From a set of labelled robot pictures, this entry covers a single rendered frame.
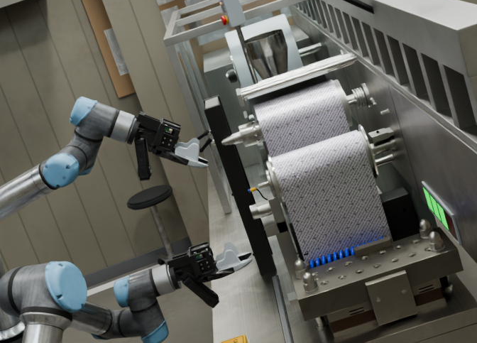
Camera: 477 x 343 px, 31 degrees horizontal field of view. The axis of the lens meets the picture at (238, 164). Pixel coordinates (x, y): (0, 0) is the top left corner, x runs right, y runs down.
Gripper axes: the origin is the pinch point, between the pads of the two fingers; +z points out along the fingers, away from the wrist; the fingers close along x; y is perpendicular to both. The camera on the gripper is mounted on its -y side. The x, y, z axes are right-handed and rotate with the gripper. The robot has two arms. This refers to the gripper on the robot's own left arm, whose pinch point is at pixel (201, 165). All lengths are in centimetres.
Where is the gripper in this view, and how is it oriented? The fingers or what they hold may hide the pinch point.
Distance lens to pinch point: 222.7
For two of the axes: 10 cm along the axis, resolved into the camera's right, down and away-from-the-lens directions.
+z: 9.3, 3.5, 1.4
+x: -0.5, -2.5, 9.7
